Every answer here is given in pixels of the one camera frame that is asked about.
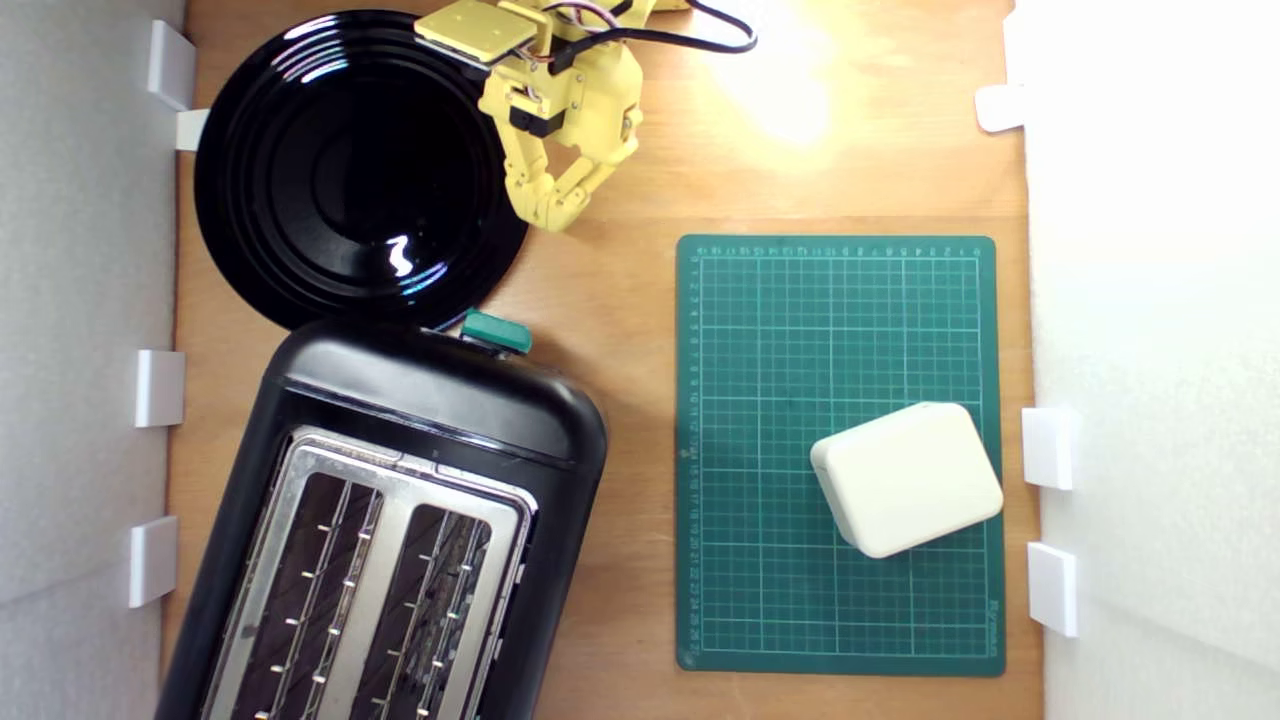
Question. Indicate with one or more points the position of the green toaster lever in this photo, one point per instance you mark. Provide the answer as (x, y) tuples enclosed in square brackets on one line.
[(495, 331)]

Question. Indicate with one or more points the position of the black two-slot toaster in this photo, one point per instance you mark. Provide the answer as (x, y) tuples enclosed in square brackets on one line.
[(420, 390)]

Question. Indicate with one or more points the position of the black round plate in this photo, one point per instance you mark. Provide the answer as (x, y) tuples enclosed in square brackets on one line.
[(290, 180)]

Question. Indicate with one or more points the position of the green cutting mat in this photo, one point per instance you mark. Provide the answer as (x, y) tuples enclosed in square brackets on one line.
[(770, 400)]

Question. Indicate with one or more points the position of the white block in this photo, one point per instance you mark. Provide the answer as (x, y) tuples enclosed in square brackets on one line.
[(905, 480)]

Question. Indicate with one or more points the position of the yellow wrist camera housing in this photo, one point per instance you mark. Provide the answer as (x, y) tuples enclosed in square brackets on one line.
[(475, 25)]

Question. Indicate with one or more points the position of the small white wall clip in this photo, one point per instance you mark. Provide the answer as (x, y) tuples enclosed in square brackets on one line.
[(1048, 447), (1000, 107), (170, 63), (1053, 588), (160, 387), (153, 560), (190, 128)]

